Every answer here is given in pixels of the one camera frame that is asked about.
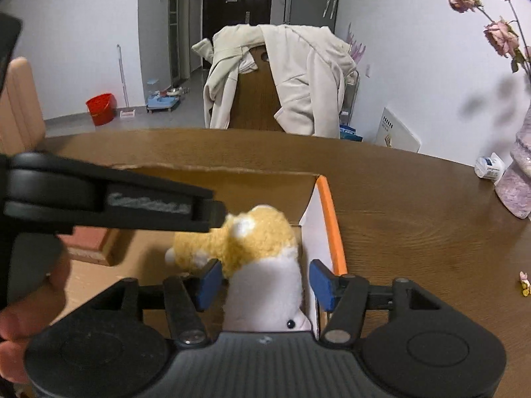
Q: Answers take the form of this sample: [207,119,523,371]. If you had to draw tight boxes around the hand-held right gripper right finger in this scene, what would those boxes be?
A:
[309,259,446,347]

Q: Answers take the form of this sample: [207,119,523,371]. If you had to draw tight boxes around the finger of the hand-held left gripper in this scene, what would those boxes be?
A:
[206,200,227,232]

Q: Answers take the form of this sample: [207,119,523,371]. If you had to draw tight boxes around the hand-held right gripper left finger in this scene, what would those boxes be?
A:
[72,259,225,347]

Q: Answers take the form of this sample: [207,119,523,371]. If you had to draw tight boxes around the yellow and white plush toy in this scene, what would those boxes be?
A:
[165,204,313,333]

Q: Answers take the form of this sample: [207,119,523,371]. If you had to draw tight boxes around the red cardboard box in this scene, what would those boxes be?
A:
[58,163,348,338]

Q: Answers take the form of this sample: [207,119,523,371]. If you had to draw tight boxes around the person's left hand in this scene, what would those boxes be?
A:
[0,251,71,383]

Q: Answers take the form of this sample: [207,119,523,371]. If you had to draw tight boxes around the pink suitcase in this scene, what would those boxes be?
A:
[0,57,46,157]

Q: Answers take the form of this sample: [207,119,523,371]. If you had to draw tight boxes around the red bucket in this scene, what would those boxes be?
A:
[85,93,117,127]

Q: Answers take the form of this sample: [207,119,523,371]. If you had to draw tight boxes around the wooden chair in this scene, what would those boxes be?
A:
[228,45,288,133]

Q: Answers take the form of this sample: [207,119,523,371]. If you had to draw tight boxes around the blue pet feeder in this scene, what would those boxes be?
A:
[146,85,186,114]

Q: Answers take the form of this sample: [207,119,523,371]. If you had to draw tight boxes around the mop stick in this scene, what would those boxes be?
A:
[115,44,130,109]

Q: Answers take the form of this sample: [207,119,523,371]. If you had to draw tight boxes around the blue box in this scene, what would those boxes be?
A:
[339,123,364,143]

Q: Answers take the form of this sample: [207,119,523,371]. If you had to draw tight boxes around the beige coat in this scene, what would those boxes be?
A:
[191,24,358,138]

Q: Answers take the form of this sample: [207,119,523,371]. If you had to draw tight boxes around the metal storage rack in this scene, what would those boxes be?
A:
[338,70,362,132]

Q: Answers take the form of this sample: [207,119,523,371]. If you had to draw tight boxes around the small white bottle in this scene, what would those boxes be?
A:
[474,153,507,181]

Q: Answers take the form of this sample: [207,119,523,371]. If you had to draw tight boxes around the dark entrance door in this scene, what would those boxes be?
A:
[202,0,273,47]

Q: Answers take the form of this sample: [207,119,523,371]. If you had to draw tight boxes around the pink textured vase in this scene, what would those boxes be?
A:
[494,105,531,220]

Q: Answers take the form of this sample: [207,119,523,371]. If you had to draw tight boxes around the dried pink roses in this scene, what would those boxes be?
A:
[447,0,531,84]

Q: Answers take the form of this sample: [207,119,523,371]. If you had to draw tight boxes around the white wall heater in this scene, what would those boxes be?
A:
[375,106,422,153]

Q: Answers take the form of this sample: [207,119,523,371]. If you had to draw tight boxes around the purple wall decal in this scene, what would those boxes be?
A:
[346,22,368,68]

